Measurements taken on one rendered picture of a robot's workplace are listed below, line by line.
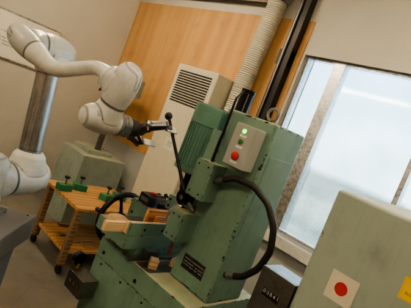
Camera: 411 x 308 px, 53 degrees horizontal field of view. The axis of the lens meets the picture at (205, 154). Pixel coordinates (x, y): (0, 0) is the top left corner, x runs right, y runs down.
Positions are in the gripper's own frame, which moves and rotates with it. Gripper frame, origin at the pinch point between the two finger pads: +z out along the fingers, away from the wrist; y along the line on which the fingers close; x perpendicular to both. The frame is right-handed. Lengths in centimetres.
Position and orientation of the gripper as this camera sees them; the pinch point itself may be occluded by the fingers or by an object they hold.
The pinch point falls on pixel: (163, 137)
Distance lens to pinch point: 180.0
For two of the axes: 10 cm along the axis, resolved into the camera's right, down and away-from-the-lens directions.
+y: 7.5, -4.0, -5.3
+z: 6.3, 1.7, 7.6
